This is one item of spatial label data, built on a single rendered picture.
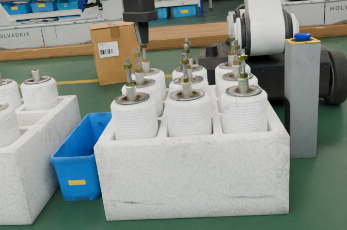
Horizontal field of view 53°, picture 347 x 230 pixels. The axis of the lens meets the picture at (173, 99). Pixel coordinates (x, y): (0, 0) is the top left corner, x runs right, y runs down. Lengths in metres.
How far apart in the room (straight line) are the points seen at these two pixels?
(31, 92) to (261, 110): 0.62
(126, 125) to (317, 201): 0.45
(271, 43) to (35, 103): 0.72
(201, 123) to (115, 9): 2.31
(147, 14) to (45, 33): 2.27
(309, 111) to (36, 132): 0.68
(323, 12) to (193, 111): 2.31
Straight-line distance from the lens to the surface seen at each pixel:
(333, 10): 2.95
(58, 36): 3.07
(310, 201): 0.85
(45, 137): 0.92
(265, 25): 1.13
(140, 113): 0.72
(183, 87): 0.72
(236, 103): 0.70
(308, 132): 0.99
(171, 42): 2.76
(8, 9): 6.29
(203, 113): 0.72
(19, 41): 3.23
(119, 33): 1.87
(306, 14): 2.90
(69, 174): 0.88
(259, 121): 0.73
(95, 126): 1.13
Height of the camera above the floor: 0.47
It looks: 18 degrees down
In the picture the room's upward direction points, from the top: 6 degrees counter-clockwise
